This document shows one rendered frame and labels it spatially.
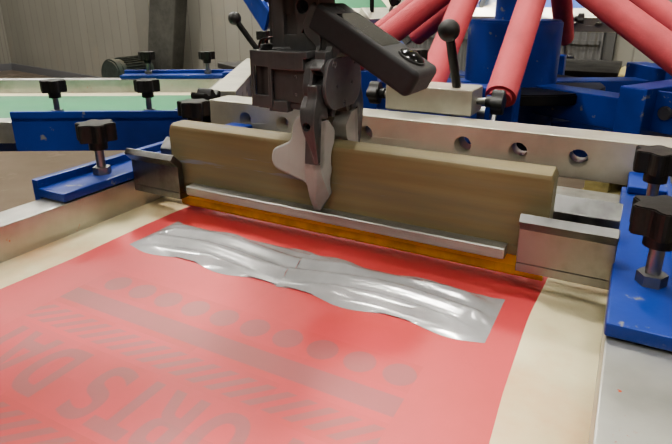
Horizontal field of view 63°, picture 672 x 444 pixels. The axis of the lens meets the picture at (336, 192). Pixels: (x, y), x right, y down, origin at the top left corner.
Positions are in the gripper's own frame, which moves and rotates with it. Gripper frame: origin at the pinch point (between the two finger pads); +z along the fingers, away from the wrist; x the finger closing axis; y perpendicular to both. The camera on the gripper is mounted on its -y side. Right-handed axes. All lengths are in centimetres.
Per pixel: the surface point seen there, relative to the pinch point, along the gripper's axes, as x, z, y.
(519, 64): -49, -8, -8
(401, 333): 12.5, 5.3, -12.1
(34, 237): 15.7, 4.1, 25.5
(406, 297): 8.0, 4.9, -10.8
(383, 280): 6.9, 4.6, -8.2
